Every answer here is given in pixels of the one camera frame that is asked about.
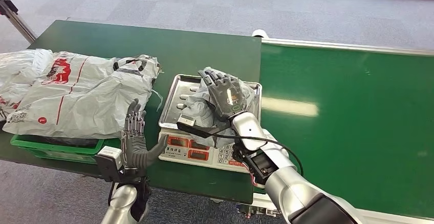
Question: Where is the small grey red-print package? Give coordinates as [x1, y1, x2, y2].
[184, 67, 257, 149]

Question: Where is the metal stand leg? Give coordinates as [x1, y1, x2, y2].
[0, 0, 37, 43]

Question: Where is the crumpled white plastic package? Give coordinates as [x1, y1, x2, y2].
[0, 49, 53, 122]

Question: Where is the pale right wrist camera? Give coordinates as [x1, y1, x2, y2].
[176, 114, 234, 139]

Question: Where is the green plastic crate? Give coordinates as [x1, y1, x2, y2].
[10, 134, 106, 165]

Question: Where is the white electronic weighing scale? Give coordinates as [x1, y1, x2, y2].
[158, 74, 263, 174]

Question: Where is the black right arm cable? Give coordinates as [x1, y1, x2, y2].
[203, 131, 305, 178]

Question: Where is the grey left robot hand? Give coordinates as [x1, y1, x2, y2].
[120, 99, 169, 178]

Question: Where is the large grey red-print package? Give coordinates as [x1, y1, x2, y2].
[3, 51, 163, 140]

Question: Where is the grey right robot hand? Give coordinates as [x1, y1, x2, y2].
[198, 69, 249, 122]

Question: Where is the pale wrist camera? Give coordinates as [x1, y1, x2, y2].
[95, 146, 124, 183]
[176, 114, 234, 139]

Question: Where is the conveyor control electronics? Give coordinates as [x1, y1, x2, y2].
[236, 203, 282, 218]

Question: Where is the green conveyor belt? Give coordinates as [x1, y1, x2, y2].
[252, 42, 434, 220]

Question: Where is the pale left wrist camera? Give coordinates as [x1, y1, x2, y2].
[95, 146, 124, 183]

